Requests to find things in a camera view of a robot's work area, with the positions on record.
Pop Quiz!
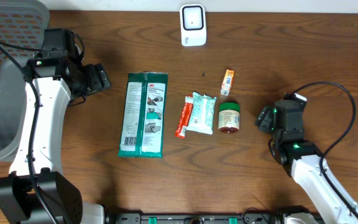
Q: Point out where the green lid spice jar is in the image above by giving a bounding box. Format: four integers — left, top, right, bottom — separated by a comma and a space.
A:
218, 102, 240, 134

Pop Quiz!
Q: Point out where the orange tissue packet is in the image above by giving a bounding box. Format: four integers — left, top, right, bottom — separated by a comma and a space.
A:
221, 70, 234, 96

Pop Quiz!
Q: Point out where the white teal snack packet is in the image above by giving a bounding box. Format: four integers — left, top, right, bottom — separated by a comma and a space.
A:
186, 92, 216, 135

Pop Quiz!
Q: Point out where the green white barcode packet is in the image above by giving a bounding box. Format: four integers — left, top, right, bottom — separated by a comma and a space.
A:
118, 72, 168, 158

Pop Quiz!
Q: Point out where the red white snack packet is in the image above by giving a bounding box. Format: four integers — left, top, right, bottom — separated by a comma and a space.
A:
175, 95, 193, 139

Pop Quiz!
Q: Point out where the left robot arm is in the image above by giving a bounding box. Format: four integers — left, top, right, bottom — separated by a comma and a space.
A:
0, 58, 108, 223

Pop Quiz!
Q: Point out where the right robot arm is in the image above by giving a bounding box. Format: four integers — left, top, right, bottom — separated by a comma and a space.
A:
255, 106, 358, 223

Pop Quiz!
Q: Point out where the white barcode scanner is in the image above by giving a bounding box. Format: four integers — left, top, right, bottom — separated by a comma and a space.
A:
179, 4, 207, 47

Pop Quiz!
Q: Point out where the grey plastic mesh basket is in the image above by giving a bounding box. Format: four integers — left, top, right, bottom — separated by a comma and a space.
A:
0, 0, 50, 162

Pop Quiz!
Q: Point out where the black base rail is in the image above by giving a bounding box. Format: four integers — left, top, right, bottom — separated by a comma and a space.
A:
104, 211, 284, 224

